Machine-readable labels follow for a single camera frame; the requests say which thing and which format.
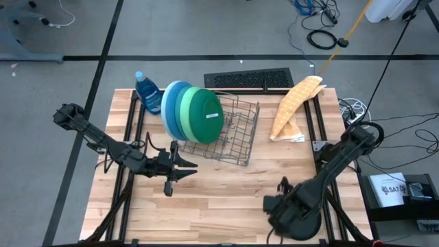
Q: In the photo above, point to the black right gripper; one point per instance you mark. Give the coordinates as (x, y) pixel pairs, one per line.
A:
(278, 207)

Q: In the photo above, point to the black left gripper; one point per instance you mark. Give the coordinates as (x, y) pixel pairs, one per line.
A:
(161, 164)

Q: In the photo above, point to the dark green plate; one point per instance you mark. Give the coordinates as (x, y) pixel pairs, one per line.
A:
(205, 123)

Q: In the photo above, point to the light green plate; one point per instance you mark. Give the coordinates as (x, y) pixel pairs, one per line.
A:
(184, 113)

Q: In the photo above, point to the teal plate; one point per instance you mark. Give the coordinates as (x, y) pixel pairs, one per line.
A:
(177, 113)

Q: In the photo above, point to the blue plate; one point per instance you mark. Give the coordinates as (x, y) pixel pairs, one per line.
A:
(172, 109)

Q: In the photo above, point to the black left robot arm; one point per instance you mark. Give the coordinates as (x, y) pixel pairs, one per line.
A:
(113, 151)

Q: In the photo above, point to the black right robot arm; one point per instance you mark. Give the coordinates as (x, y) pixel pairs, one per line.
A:
(329, 171)

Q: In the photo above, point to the blue dish soap bottle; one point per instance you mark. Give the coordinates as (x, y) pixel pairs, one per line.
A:
(149, 97)

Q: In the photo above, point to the beige crumpled cloth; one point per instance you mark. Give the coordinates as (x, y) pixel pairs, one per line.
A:
(291, 103)

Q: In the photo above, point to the white power strip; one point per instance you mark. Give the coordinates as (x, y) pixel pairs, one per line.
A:
(356, 116)

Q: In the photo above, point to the white box with label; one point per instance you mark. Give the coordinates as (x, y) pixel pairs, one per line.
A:
(387, 190)

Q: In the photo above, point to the black floor vent grille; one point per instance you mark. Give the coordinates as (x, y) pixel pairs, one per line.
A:
(250, 79)

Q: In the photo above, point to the black storage box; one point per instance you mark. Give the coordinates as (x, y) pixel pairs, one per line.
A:
(394, 214)

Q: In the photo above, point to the small black device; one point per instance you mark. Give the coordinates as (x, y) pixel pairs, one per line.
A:
(420, 192)

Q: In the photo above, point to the grey keyboard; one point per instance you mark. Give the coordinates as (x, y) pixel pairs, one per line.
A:
(428, 226)

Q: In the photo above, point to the black power strip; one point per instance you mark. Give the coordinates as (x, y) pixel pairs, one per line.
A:
(331, 16)

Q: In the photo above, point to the grey chair base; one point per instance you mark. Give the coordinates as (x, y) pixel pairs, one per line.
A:
(13, 44)

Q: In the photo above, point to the black stand base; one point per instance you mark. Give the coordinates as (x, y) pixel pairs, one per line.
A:
(408, 15)

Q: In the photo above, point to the black aluminium table frame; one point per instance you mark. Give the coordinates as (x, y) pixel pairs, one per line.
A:
(128, 116)

